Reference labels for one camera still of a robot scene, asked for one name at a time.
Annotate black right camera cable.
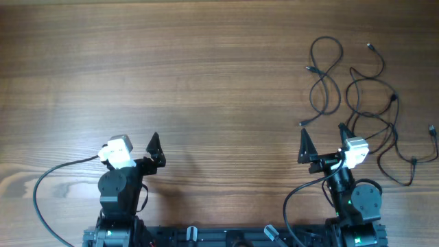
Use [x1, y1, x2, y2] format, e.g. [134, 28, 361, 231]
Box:
[283, 150, 346, 247]

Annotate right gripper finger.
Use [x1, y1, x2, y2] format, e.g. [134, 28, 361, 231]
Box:
[338, 123, 355, 141]
[298, 128, 318, 164]

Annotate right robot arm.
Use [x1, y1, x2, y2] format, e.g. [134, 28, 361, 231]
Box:
[294, 123, 388, 247]

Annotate black left camera cable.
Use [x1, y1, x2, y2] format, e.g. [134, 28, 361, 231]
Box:
[32, 154, 100, 247]

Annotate black usb cables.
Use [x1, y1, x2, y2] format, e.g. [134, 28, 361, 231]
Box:
[344, 43, 401, 155]

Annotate black cable with usb plug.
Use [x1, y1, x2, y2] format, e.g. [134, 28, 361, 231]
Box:
[298, 35, 344, 128]

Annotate thin black separated cable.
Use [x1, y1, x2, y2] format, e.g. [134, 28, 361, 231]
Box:
[377, 92, 439, 187]

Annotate black camera cable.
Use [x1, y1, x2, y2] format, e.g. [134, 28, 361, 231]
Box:
[32, 154, 100, 247]
[283, 150, 346, 247]

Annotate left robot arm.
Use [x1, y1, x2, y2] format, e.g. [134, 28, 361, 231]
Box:
[82, 132, 166, 247]

